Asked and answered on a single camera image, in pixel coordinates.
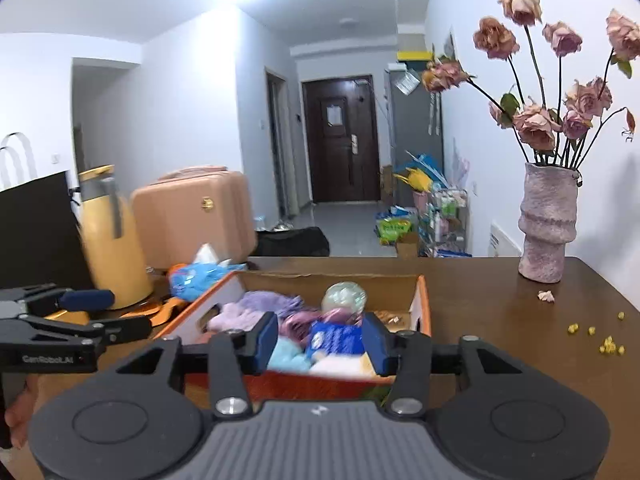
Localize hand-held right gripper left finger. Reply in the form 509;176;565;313
114;311;279;418

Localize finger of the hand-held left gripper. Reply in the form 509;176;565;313
0;284;115;318
0;314;153;347

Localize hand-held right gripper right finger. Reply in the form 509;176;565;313
361;311;526;418

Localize teal fuzzy plush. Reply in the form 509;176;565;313
267;337;313;373

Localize purple drawstring pouch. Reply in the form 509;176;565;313
237;291;305;318

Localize yellow and white plush toy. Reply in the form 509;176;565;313
307;317;381;381

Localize iridescent white pouf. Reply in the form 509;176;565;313
321;282;368;313

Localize red cardboard box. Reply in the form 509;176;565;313
152;270;432;403

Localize person's left hand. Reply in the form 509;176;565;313
5;375;43;448

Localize yellow mug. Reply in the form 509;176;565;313
45;309;92;326

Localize yellow thermos jug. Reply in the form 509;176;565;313
70;164;154;311

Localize black paper bag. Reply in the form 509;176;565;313
0;131;96;291

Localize blue tissue box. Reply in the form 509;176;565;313
167;243;246;302

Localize small brown cardboard box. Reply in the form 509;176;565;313
395;232;421;259

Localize black floor bag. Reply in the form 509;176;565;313
256;226;331;258

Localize green packet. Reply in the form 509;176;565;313
376;210;418;247

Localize pink suitcase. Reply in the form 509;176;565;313
131;166;258;268

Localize yellow watering can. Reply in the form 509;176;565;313
393;169;432;192

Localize blue plastic bag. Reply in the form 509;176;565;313
404;150;448;186

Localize dark brown door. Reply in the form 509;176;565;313
301;75;382;204

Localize interior room door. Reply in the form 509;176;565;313
265;70;291;221

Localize pink ceramic vase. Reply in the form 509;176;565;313
517;161;583;285

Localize grey refrigerator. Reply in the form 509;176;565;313
384;60;445;211

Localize scattered yellow crumbs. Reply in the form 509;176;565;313
567;311;627;356

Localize white paper note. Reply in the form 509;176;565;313
392;71;420;95

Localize dried pink roses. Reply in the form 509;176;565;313
421;0;640;168

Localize orange strap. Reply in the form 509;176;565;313
120;297;186;328

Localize wire storage cart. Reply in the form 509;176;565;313
425;187;468;258

